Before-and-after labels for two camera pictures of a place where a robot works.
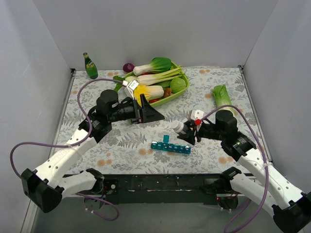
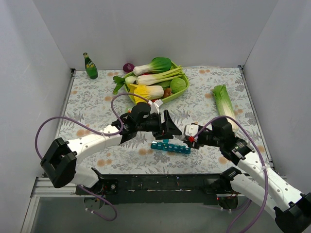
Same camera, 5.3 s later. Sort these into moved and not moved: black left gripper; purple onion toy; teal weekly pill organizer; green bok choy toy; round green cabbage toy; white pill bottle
Moved: black left gripper; white pill bottle
Not moved: green bok choy toy; round green cabbage toy; purple onion toy; teal weekly pill organizer
